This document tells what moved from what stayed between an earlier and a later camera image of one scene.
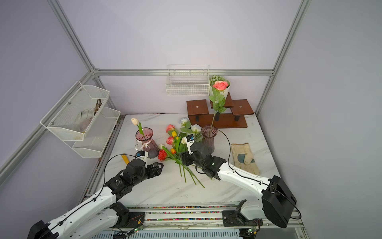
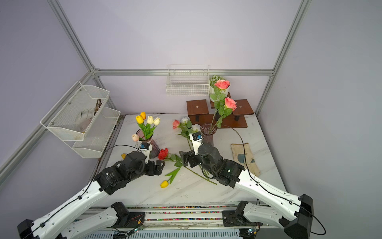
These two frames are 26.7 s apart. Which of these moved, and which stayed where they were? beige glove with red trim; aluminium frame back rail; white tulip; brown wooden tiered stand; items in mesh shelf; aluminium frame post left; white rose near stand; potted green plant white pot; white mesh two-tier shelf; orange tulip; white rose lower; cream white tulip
Moved: orange tulip; cream white tulip; white tulip
Stayed: items in mesh shelf; beige glove with red trim; white rose lower; aluminium frame post left; aluminium frame back rail; white rose near stand; white mesh two-tier shelf; potted green plant white pot; brown wooden tiered stand
